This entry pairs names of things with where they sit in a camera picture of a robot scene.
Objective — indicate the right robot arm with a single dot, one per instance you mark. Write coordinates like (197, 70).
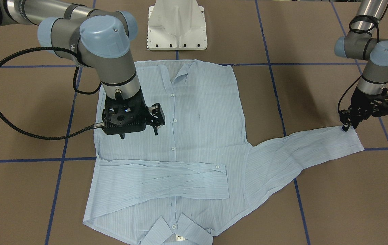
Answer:
(91, 38)

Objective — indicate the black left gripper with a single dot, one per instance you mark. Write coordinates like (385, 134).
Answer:
(361, 99)

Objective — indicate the light blue button shirt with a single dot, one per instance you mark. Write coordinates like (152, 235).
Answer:
(199, 175)

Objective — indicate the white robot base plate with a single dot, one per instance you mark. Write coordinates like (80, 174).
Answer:
(176, 25)

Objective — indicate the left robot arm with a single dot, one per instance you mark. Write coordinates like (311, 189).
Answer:
(362, 42)

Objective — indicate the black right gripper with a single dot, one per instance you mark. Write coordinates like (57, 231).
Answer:
(156, 115)

